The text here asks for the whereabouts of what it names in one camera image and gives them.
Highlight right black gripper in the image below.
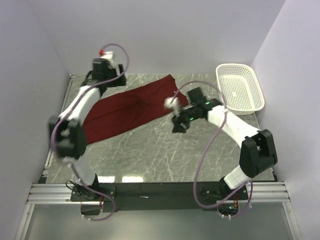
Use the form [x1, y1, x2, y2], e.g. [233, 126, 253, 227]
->
[170, 106, 198, 135]

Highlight dark red t-shirt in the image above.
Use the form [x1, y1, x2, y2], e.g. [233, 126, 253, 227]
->
[82, 74, 178, 145]

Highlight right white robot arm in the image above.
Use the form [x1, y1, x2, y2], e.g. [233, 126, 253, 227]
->
[164, 87, 278, 200]

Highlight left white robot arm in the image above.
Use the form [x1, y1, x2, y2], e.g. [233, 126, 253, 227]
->
[48, 51, 127, 201]

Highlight white plastic laundry basket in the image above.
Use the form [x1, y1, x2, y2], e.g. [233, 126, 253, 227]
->
[215, 63, 265, 116]

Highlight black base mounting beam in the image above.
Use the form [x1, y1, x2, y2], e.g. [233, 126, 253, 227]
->
[70, 181, 249, 213]

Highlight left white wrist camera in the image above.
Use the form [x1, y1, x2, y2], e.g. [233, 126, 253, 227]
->
[99, 49, 117, 69]

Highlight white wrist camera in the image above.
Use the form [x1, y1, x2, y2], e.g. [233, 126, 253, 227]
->
[164, 96, 180, 117]
[99, 49, 117, 69]

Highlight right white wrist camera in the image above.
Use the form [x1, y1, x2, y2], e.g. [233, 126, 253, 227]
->
[164, 96, 180, 117]

